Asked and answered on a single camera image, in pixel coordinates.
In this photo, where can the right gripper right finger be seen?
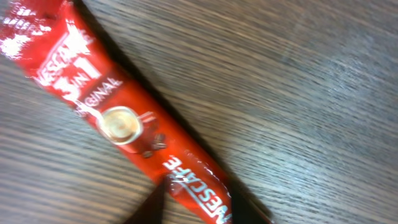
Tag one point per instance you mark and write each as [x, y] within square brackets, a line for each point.
[245, 211]

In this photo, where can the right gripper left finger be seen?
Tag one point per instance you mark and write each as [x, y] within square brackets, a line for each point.
[152, 209]

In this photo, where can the red Nescafe stick sachet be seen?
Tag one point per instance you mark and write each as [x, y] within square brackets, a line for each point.
[56, 47]

